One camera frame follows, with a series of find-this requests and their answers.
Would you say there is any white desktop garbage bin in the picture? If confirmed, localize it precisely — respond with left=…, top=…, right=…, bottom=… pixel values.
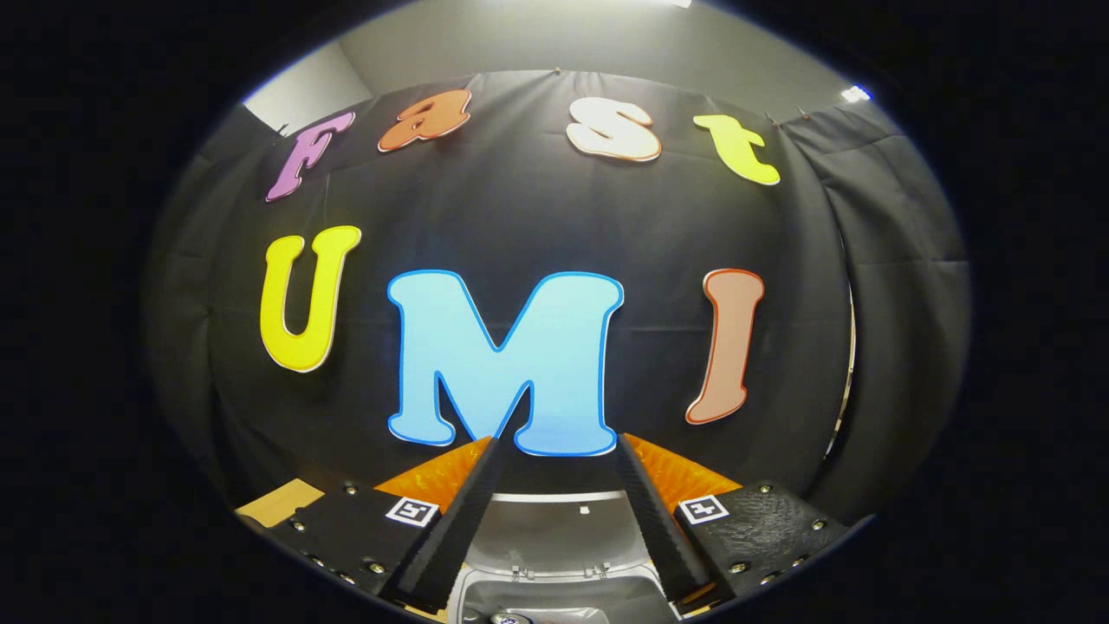
left=449, top=490, right=685, bottom=624

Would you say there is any black backdrop cloth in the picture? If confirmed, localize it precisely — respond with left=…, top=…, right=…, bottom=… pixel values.
left=143, top=69, right=971, bottom=525

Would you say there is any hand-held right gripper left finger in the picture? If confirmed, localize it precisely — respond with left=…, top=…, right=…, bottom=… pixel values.
left=260, top=436, right=512, bottom=612

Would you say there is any wooden desktop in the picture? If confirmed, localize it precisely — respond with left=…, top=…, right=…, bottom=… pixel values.
left=236, top=478, right=720, bottom=623

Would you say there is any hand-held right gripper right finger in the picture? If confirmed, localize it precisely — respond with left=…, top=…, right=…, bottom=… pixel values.
left=613, top=433, right=854, bottom=605

